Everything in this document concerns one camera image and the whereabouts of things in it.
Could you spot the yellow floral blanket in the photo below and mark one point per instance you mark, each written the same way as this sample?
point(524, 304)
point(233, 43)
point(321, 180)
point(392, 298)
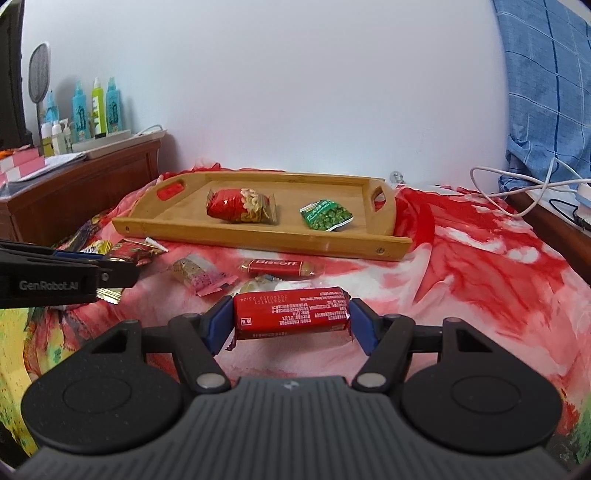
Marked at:
point(18, 350)

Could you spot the dark wooden bedside cabinet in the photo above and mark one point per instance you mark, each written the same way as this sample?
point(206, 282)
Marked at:
point(554, 230)

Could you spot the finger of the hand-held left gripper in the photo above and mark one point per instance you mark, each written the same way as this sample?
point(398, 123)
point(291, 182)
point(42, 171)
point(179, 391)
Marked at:
point(78, 257)
point(115, 276)

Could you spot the red peanut packet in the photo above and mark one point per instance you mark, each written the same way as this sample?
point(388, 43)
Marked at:
point(240, 205)

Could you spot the red printed blanket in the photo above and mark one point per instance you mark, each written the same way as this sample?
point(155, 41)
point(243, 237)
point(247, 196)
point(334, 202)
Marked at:
point(461, 277)

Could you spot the pink patterned snack packet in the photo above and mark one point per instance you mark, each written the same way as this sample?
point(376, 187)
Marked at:
point(198, 274)

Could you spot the gold snack packet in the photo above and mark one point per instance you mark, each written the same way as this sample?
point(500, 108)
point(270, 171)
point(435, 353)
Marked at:
point(108, 295)

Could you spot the red biscuit packet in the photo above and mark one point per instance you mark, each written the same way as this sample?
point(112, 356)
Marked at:
point(277, 267)

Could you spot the long red snack packet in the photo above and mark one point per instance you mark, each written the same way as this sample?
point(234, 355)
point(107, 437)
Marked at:
point(291, 314)

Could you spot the teal spray bottle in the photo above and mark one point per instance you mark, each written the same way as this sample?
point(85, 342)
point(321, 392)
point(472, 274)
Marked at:
point(79, 110)
point(113, 104)

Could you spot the shiny red snack packet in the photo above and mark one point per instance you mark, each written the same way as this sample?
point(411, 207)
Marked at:
point(136, 251)

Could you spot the electric fly swatter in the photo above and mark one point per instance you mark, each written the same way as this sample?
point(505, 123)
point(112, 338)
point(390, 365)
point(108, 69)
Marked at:
point(39, 69)

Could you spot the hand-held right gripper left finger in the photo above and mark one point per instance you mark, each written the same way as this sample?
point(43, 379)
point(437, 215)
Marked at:
point(219, 325)

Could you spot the dark monitor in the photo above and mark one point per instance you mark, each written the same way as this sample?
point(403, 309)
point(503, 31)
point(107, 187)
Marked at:
point(11, 69)

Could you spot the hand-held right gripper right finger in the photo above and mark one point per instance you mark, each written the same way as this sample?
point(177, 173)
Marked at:
point(364, 330)

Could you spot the stack of papers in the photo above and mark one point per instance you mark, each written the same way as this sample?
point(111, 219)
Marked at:
point(60, 164)

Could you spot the small teal bottle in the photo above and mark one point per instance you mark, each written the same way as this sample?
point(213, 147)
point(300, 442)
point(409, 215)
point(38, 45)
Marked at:
point(50, 110)

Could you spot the green pea packet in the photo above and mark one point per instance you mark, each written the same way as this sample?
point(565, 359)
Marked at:
point(325, 216)

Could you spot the white device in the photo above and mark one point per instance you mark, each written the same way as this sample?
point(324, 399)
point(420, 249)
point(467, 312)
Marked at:
point(584, 198)

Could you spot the blue checked cloth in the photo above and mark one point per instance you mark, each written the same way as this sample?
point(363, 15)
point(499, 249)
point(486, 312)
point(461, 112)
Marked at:
point(549, 83)

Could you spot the brown wooden cabinet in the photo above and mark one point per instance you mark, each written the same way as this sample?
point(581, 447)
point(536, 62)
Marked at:
point(92, 184)

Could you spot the small white bottle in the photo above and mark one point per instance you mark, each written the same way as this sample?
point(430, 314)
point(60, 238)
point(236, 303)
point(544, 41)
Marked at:
point(67, 136)
point(46, 138)
point(57, 138)

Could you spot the green spray bottle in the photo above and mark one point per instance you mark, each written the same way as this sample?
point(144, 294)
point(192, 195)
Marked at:
point(98, 106)

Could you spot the wooden tray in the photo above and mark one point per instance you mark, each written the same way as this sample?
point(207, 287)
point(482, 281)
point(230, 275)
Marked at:
point(184, 217)

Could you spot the white round dish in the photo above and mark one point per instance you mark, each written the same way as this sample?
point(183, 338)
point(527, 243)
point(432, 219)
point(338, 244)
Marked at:
point(99, 142)

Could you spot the pink and white box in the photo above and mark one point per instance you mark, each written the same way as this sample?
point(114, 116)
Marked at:
point(18, 157)
point(23, 170)

